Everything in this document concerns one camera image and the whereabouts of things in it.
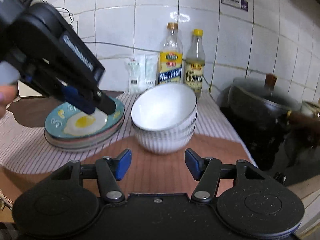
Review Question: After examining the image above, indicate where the blue fried egg plate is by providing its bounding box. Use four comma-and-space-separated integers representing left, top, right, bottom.
44, 99, 125, 139

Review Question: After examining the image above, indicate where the white ribbed bowl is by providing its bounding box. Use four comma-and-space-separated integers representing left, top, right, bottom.
131, 114, 198, 140
131, 83, 197, 132
135, 125, 195, 154

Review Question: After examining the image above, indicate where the person's left hand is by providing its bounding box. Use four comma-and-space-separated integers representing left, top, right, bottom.
0, 85, 17, 118

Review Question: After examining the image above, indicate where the white salt bag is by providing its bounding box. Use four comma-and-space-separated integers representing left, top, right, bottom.
125, 55, 145, 94

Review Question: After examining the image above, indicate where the black wok with lid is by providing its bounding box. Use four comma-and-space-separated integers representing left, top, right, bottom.
228, 73, 319, 134

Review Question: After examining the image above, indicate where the yellow label cooking wine bottle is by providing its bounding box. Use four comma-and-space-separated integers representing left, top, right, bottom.
158, 22, 183, 84

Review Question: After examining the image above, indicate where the black gas stove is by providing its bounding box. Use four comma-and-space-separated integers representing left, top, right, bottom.
220, 104, 320, 186

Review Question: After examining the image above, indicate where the white vinegar bottle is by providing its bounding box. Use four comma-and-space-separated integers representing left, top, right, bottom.
184, 29, 206, 98

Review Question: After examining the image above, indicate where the small pot with lid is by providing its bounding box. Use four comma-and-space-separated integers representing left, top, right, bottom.
300, 101, 320, 118

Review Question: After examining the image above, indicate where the thin black wall cable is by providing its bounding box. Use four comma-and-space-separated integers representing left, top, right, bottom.
41, 0, 251, 73

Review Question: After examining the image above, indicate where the purple white wall sticker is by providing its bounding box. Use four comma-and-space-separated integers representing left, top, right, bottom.
221, 0, 248, 11

